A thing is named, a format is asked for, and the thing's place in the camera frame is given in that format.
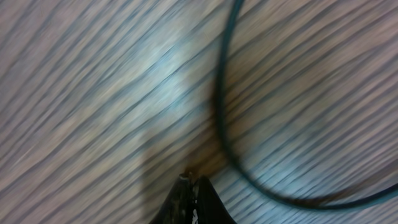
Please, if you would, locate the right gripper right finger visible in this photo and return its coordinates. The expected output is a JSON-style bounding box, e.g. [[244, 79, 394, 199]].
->
[[194, 176, 236, 224]]

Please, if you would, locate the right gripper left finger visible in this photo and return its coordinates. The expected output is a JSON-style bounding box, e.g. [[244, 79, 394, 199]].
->
[[149, 174, 193, 224]]

